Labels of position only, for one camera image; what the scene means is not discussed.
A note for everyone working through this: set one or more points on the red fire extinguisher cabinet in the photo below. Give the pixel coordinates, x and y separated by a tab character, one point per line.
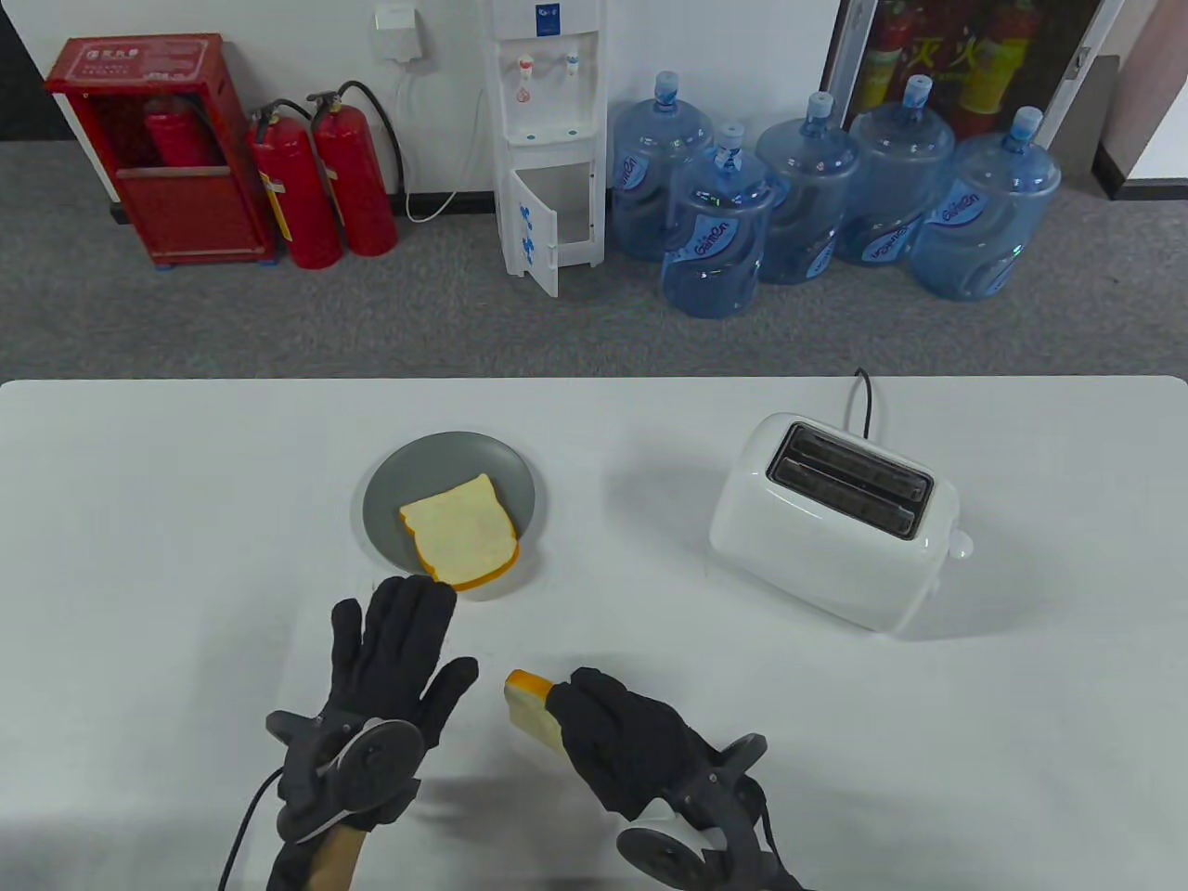
186	213

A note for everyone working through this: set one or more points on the person's left hand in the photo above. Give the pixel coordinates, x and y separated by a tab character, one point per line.
390	668

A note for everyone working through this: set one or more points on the blue water jug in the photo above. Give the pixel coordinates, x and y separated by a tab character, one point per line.
812	200
642	176
715	241
896	176
984	223

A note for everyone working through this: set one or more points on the person's right forearm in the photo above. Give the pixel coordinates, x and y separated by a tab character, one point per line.
775	877

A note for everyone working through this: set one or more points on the black right wrist tracker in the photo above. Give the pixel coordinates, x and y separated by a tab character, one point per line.
691	835

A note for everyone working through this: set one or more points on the black wrist tracker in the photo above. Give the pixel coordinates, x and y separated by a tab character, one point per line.
367	766
691	835

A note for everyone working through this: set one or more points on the white water dispenser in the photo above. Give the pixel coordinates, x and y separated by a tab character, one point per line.
548	102

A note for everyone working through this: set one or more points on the black left wrist tracker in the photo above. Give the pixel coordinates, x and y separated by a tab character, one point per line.
367	766

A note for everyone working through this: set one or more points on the person's left forearm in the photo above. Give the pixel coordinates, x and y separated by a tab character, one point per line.
329	858

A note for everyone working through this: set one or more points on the person's right hand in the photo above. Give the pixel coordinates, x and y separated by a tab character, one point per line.
631	742

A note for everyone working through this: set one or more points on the grey round plate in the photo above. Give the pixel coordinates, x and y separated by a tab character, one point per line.
399	483

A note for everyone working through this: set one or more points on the person's left thumb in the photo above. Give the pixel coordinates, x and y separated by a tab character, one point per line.
452	694

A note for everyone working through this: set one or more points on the person's left little finger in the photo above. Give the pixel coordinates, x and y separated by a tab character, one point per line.
347	636

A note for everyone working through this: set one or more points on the white wall socket box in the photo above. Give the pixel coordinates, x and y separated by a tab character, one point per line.
399	32

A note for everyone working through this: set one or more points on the toast bread slice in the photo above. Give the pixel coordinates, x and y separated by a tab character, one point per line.
459	531
531	705

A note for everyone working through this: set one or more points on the person's right fingers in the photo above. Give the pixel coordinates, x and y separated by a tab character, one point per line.
580	715

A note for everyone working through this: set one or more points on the white two-slot toaster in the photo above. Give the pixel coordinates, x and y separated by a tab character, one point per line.
817	548

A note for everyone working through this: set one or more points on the red fire extinguisher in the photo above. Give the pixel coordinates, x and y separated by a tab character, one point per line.
176	135
357	186
295	195

